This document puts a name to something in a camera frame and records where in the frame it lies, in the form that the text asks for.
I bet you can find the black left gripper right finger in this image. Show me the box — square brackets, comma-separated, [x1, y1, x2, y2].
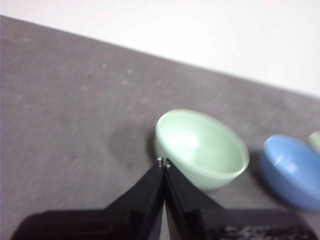
[164, 157, 320, 240]

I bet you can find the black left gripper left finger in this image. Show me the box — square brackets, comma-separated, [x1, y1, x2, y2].
[11, 157, 166, 240]

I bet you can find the pale green bowl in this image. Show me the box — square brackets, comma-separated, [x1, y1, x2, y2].
[307, 131, 320, 155]
[153, 109, 250, 192]

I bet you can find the blue bowl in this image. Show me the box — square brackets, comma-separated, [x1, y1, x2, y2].
[258, 134, 320, 212]

